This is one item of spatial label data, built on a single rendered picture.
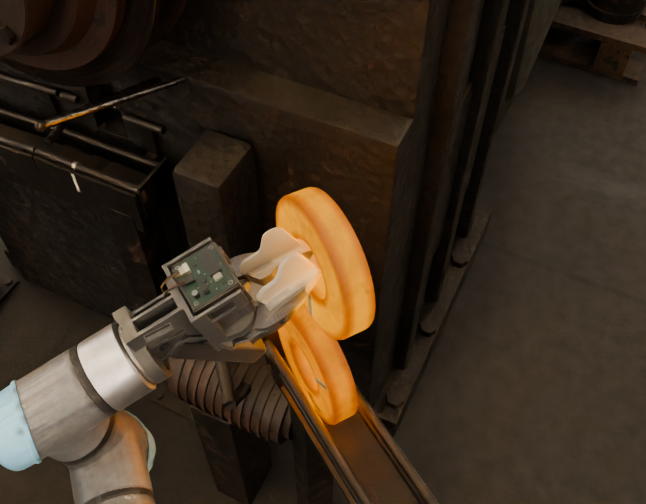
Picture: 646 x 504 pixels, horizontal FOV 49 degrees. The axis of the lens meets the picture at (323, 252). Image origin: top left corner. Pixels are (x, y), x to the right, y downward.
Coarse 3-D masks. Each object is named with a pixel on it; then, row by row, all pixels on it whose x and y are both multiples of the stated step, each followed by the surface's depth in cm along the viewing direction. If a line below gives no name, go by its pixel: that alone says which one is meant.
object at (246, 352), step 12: (180, 348) 67; (192, 348) 68; (204, 348) 69; (240, 348) 72; (252, 348) 73; (264, 348) 75; (216, 360) 72; (228, 360) 73; (240, 360) 74; (252, 360) 75
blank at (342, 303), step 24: (312, 192) 69; (288, 216) 71; (312, 216) 66; (336, 216) 66; (312, 240) 67; (336, 240) 65; (336, 264) 65; (360, 264) 65; (312, 288) 74; (336, 288) 66; (360, 288) 66; (312, 312) 76; (336, 312) 69; (360, 312) 67; (336, 336) 72
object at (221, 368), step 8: (216, 368) 104; (224, 368) 103; (224, 376) 103; (224, 384) 102; (232, 384) 102; (240, 384) 105; (248, 384) 105; (224, 392) 101; (232, 392) 102; (240, 392) 103; (248, 392) 104; (224, 400) 101; (232, 400) 101; (240, 400) 102; (232, 408) 102
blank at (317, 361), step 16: (304, 320) 83; (288, 336) 88; (304, 336) 81; (320, 336) 81; (288, 352) 92; (304, 352) 84; (320, 352) 80; (336, 352) 81; (304, 368) 91; (320, 368) 80; (336, 368) 81; (304, 384) 91; (320, 384) 83; (336, 384) 81; (352, 384) 82; (320, 400) 86; (336, 400) 81; (352, 400) 82; (320, 416) 90; (336, 416) 83
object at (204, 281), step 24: (168, 264) 65; (192, 264) 65; (216, 264) 64; (168, 288) 64; (192, 288) 64; (216, 288) 63; (240, 288) 64; (120, 312) 64; (144, 312) 63; (168, 312) 65; (192, 312) 64; (216, 312) 65; (240, 312) 67; (144, 336) 63; (168, 336) 65; (192, 336) 67; (216, 336) 65; (240, 336) 68; (144, 360) 64
